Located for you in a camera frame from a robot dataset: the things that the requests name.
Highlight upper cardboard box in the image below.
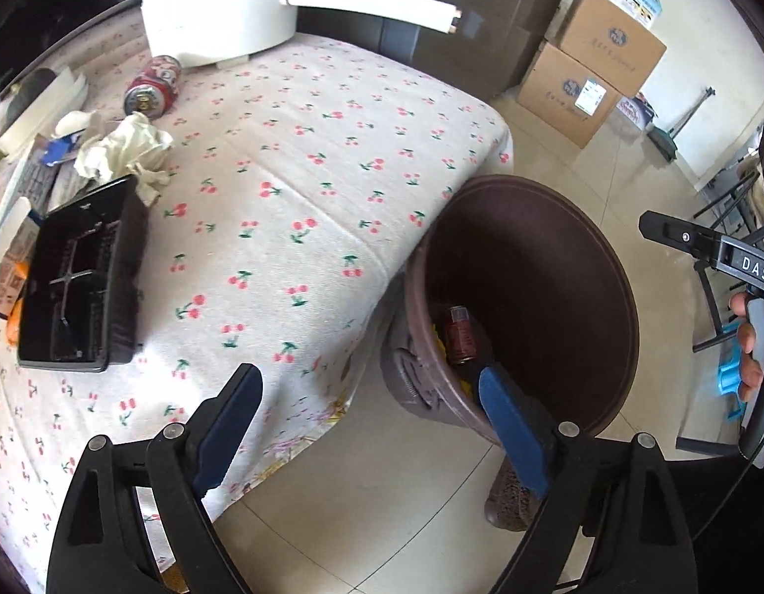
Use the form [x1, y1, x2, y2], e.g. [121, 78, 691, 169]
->
[555, 0, 666, 98]

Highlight red soda can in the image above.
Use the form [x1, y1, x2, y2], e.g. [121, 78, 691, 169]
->
[123, 55, 183, 119]

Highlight white electric cooking pot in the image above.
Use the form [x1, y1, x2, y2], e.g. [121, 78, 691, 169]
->
[140, 0, 461, 68]

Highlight light blue milk carton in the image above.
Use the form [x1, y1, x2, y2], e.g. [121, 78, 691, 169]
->
[0, 134, 57, 319]

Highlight cardboard box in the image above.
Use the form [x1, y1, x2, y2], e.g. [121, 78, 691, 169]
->
[555, 0, 666, 98]
[516, 40, 621, 148]

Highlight stacked cream plates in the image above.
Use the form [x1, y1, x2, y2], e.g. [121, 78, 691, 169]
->
[0, 66, 89, 155]

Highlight crumpled white paper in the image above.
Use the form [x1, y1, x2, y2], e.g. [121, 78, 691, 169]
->
[74, 111, 174, 206]

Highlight person's right hand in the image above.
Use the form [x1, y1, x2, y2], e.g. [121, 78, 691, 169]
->
[729, 293, 763, 402]

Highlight torn blue small carton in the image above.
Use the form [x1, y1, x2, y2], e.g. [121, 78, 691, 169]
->
[41, 134, 80, 168]

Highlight grey refrigerator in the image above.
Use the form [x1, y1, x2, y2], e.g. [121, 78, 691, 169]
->
[297, 0, 560, 100]

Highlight lower cardboard box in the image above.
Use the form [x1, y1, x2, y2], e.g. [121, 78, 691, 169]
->
[516, 40, 621, 148]

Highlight cherry print tablecloth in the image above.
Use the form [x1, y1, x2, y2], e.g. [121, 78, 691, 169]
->
[0, 34, 513, 593]

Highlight brown bottle in bin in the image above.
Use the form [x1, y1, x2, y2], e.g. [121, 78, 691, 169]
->
[445, 306, 477, 365]

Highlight orange peel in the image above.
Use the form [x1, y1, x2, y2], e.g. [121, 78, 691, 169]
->
[4, 261, 29, 347]

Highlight black plastic food tray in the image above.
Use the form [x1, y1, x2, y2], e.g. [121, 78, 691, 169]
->
[16, 174, 148, 373]

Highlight brown slipper shoe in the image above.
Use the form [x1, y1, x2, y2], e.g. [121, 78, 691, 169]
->
[484, 457, 540, 532]

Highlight brown trash bin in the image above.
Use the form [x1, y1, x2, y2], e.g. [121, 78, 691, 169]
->
[380, 174, 640, 441]

